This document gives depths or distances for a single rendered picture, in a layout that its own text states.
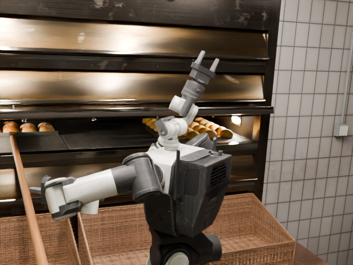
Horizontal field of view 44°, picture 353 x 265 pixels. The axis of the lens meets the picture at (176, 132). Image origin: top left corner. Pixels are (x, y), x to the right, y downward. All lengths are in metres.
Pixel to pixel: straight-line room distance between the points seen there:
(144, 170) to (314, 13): 1.87
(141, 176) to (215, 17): 1.40
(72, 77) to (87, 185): 1.05
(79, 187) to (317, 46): 2.03
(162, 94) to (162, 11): 0.45
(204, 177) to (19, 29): 1.28
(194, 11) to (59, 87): 0.86
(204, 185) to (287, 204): 1.70
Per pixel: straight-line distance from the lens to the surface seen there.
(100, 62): 2.40
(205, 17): 2.60
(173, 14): 2.52
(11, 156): 2.43
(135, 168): 1.46
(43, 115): 2.24
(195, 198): 1.55
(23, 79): 2.37
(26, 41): 2.33
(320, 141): 3.18
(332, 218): 3.48
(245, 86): 2.76
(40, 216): 2.51
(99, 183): 1.45
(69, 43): 2.36
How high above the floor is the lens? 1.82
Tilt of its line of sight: 12 degrees down
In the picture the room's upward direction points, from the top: 3 degrees clockwise
